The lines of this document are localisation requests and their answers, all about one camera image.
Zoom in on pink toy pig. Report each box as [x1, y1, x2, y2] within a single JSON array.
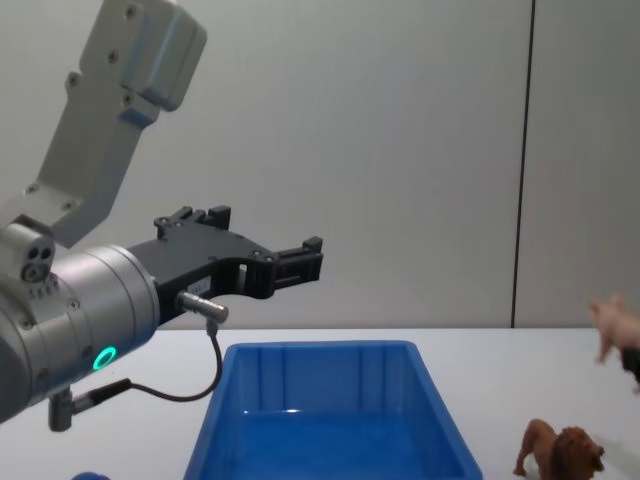
[[588, 293, 640, 365]]

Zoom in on thin dark gripper cable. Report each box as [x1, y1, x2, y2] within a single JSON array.
[[72, 291, 231, 404]]

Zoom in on blue plastic bin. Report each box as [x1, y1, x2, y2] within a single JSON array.
[[181, 340, 484, 480]]

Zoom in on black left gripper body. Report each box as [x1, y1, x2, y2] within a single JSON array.
[[126, 228, 277, 332]]

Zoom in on brown toy lion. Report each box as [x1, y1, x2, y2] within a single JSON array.
[[513, 418, 607, 480]]

